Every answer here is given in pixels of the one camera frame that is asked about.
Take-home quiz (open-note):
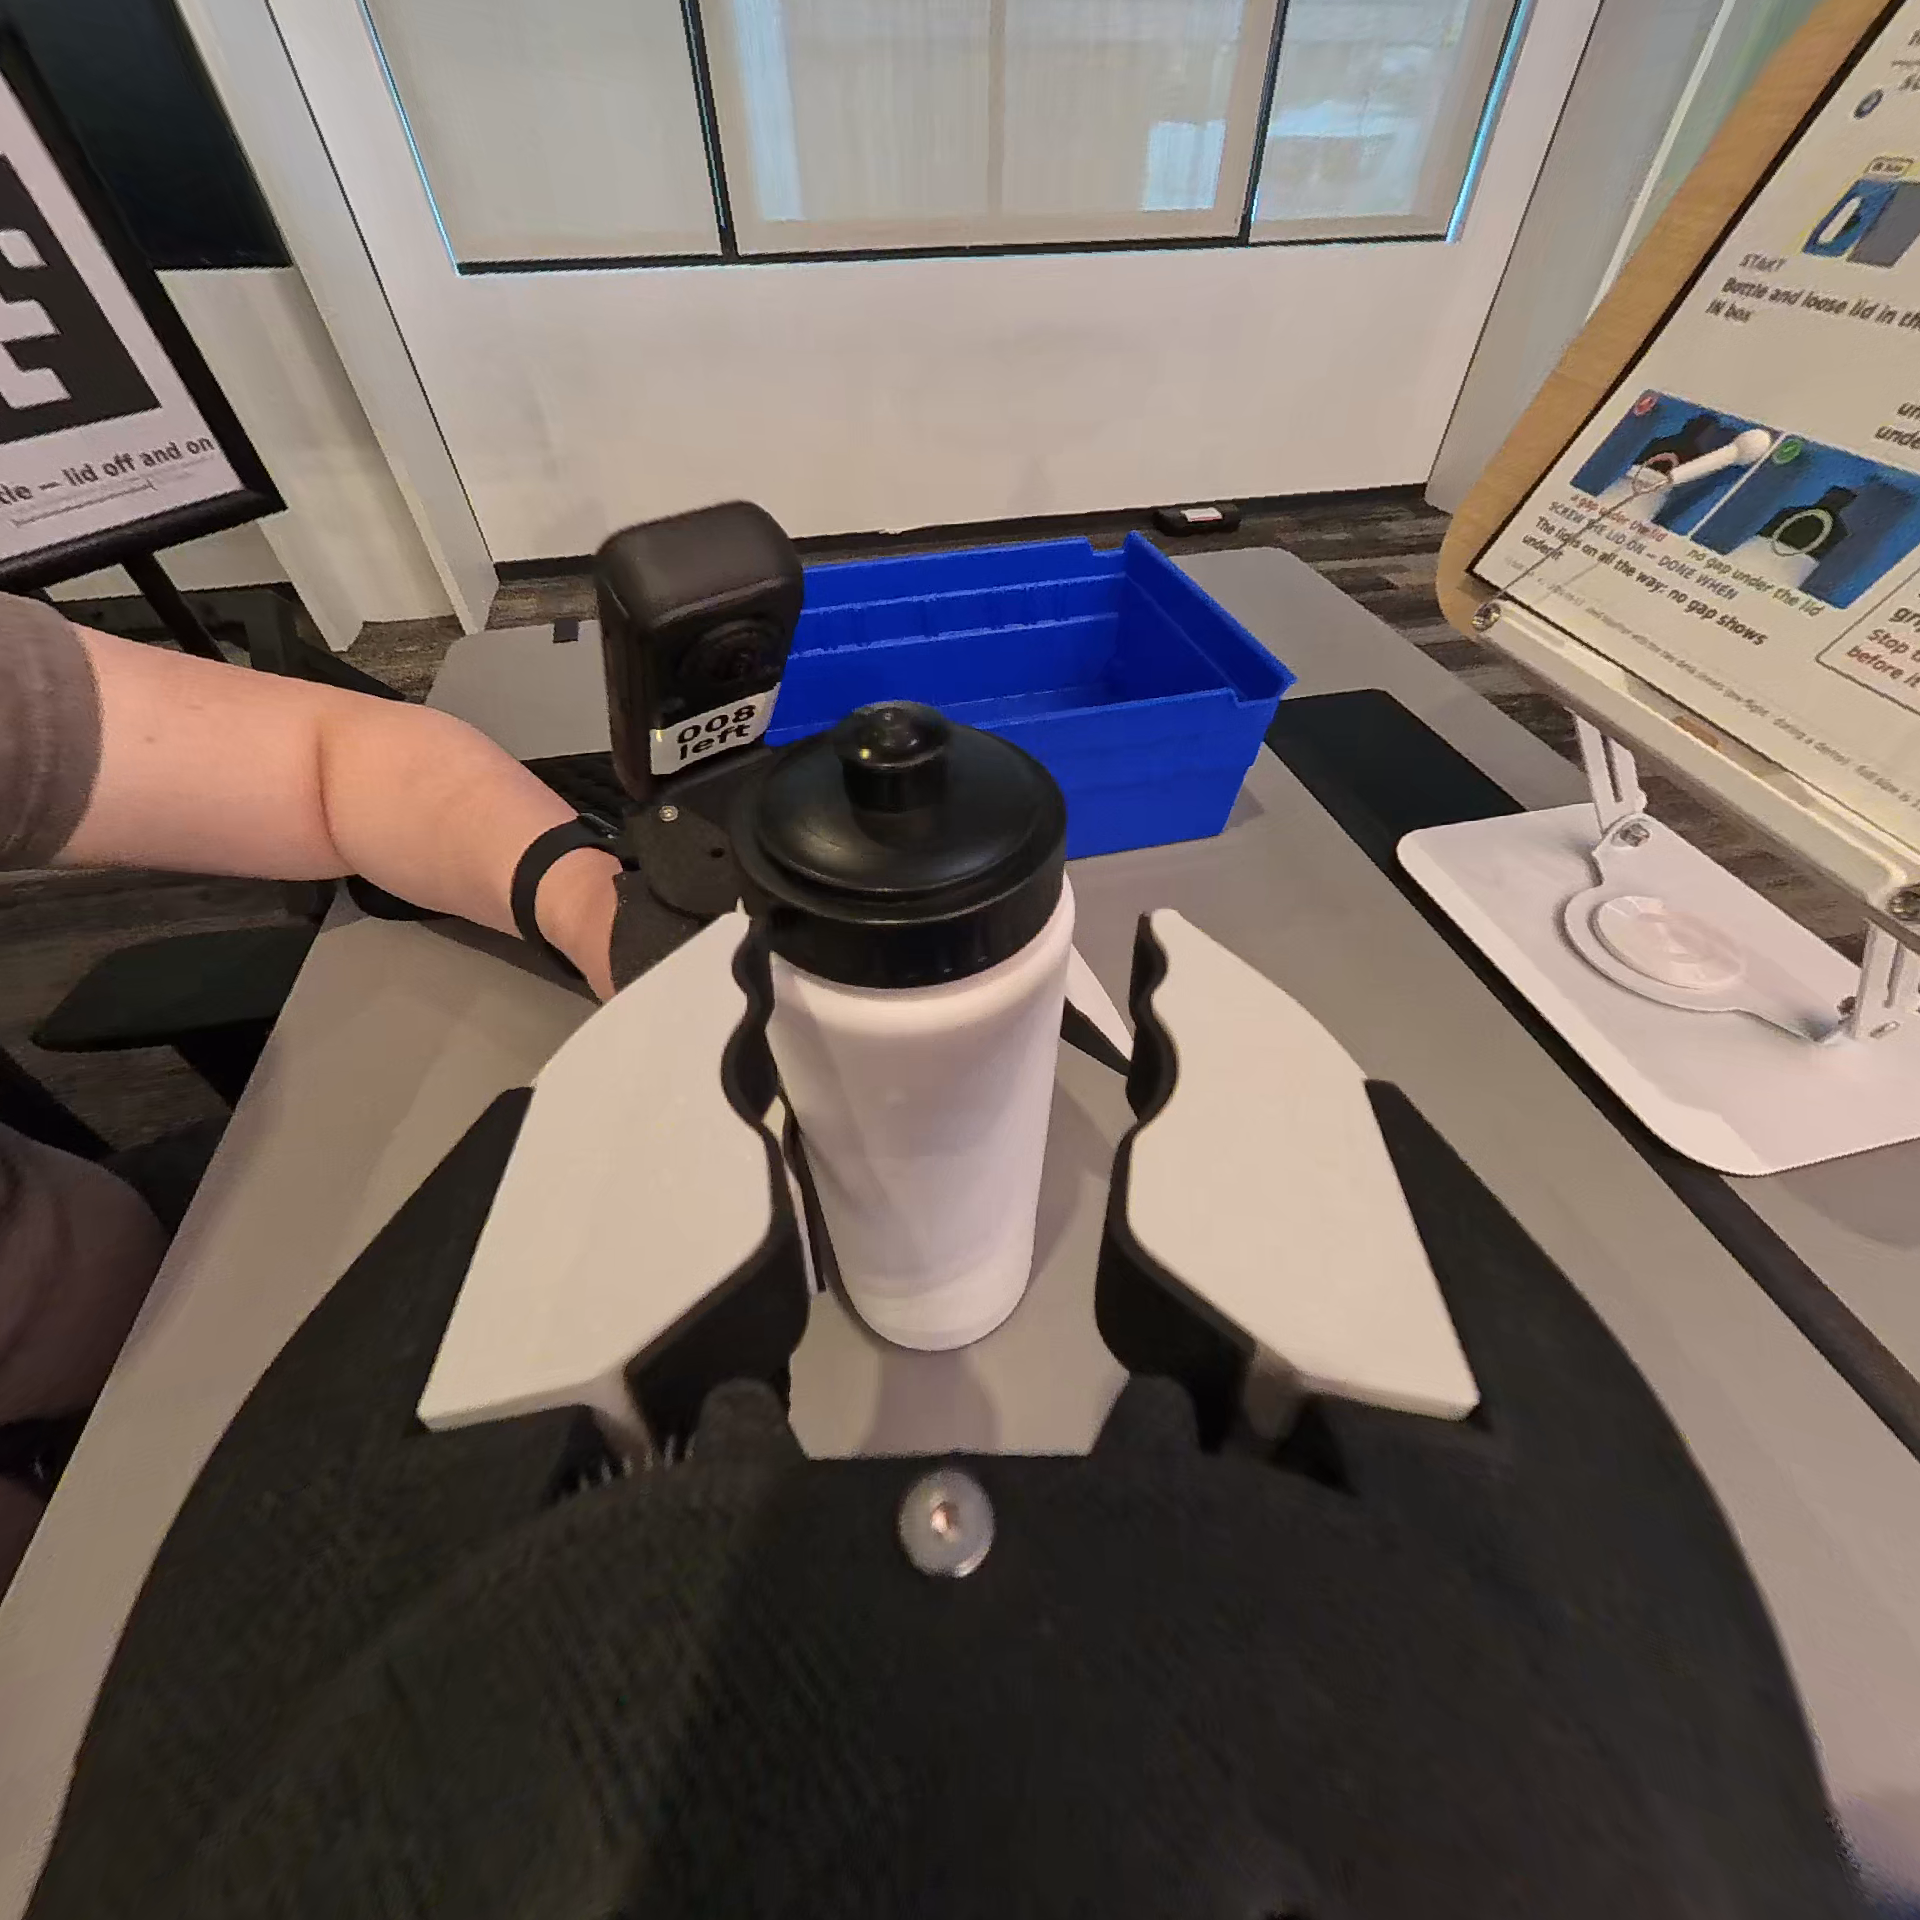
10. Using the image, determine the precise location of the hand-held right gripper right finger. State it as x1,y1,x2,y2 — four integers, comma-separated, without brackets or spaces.
1100,911,1482,1471

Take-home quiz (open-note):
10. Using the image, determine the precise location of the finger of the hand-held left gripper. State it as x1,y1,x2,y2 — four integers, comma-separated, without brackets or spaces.
1057,942,1136,1077
780,1112,829,1296

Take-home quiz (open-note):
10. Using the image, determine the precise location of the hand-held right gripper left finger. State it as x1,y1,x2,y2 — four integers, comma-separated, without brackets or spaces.
416,911,812,1480

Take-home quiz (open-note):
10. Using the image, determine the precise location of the white plastic bottle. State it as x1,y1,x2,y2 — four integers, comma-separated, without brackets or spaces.
768,901,1079,1353

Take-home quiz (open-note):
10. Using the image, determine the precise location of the black bottle lid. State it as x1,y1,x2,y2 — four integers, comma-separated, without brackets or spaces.
736,702,1071,993

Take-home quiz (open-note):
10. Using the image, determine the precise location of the blue plastic bin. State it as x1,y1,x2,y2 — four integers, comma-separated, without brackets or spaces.
767,534,1299,864

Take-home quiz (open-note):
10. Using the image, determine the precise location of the person's left forearm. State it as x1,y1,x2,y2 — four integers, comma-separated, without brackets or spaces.
67,618,579,925

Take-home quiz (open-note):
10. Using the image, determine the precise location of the person's left hand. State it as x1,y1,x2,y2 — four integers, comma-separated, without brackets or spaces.
563,862,619,999

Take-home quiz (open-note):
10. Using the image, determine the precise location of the black mesh wrist rest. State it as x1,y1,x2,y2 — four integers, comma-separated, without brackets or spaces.
348,750,640,925

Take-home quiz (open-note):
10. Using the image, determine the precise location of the black wrist band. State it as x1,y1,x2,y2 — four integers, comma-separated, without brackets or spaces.
511,817,625,982

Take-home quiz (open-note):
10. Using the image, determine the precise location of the black rectangular table pad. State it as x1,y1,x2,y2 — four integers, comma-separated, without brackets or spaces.
1265,690,1520,866

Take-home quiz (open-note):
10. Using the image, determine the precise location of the black framed sign stand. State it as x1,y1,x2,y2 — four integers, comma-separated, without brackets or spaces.
0,31,291,664

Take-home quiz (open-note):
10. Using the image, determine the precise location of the instruction board on white stand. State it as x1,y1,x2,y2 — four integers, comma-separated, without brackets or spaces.
1400,0,1920,1181

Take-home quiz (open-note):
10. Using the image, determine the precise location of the printed instruction sheet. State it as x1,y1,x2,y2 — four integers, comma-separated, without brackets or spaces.
1476,0,1920,819

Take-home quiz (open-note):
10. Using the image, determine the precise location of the large dark wall screen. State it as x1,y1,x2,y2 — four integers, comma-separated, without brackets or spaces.
60,0,296,273

